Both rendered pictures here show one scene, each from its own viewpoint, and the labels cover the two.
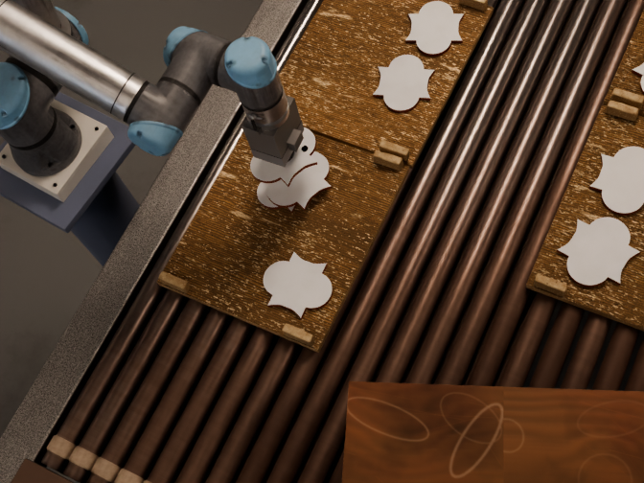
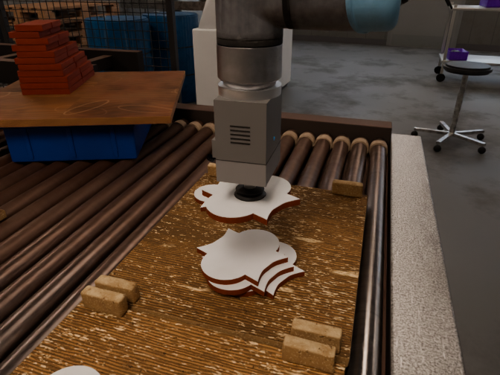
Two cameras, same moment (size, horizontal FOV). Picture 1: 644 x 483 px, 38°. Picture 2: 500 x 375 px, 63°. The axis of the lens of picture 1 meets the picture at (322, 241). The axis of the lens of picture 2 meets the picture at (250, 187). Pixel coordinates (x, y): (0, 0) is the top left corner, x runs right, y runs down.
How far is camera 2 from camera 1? 1.82 m
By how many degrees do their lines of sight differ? 87
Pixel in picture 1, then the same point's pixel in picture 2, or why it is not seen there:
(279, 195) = (262, 236)
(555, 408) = (26, 114)
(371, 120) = (135, 356)
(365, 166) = (152, 292)
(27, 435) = (404, 146)
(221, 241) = (318, 220)
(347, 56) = not seen: outside the picture
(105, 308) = (405, 190)
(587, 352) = not seen: outside the picture
